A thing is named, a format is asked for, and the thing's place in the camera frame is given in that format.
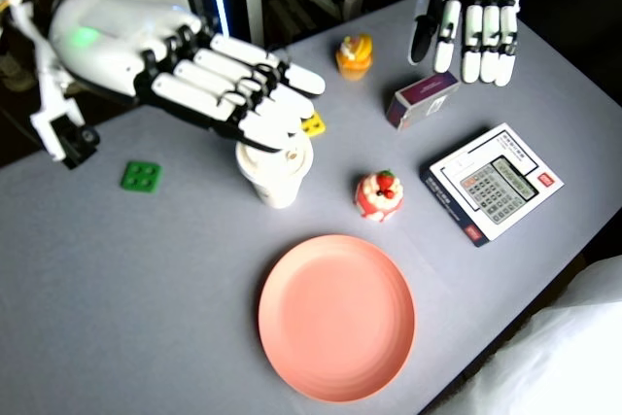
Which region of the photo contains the purple small box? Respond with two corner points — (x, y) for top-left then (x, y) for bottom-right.
(386, 71), (461, 132)

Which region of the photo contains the white paper cup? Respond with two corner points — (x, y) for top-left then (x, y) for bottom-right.
(235, 135), (315, 210)

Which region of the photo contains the white cloth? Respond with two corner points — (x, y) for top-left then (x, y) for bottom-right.
(430, 254), (622, 415)

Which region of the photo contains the white calculator box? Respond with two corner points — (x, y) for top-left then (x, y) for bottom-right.
(419, 121), (566, 248)

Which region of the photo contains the orange toy cupcake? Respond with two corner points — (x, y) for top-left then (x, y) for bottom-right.
(334, 33), (374, 82)

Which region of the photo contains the green square block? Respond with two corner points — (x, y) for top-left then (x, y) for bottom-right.
(120, 160), (162, 193)

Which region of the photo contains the strawberry toy cake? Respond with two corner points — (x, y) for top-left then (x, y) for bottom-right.
(353, 169), (405, 224)

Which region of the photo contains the pink round plate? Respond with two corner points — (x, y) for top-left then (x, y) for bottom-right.
(257, 233), (417, 404)

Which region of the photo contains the grey table cloth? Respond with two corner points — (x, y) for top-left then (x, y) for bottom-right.
(0, 0), (622, 415)

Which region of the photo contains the yellow square block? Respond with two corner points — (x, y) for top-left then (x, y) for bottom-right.
(300, 112), (328, 138)

